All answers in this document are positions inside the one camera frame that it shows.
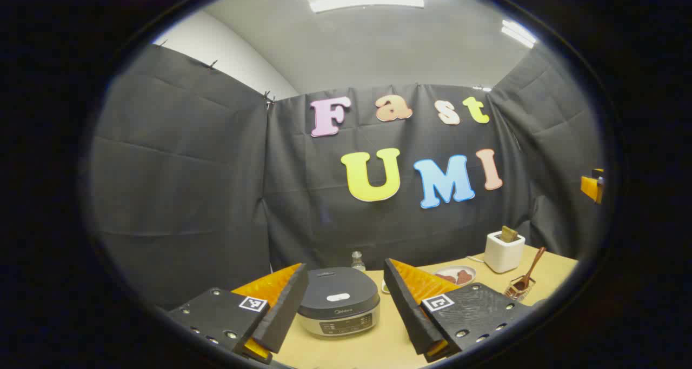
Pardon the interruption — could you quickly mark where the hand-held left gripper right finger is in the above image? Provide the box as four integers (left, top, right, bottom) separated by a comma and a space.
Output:
383, 258, 533, 363

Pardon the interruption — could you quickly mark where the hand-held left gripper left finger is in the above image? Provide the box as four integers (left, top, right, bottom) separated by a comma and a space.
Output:
167, 263, 310, 365

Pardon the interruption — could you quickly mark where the dark grey rice cooker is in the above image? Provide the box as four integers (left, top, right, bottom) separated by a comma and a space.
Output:
296, 267, 381, 338

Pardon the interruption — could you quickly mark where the brown wooden spoon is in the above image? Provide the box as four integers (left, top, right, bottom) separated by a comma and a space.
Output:
516, 247, 547, 291

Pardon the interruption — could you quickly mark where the clear glass chopstick holder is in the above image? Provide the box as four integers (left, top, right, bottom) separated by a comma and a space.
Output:
504, 276, 536, 301

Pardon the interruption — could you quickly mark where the white round plate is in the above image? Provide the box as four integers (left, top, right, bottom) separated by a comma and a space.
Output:
432, 265, 477, 286

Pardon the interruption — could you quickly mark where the white toaster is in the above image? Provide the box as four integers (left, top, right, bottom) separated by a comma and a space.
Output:
484, 231, 526, 274

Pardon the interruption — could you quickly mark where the small ceiling light panel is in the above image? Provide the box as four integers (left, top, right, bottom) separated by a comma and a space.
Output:
500, 19, 538, 49

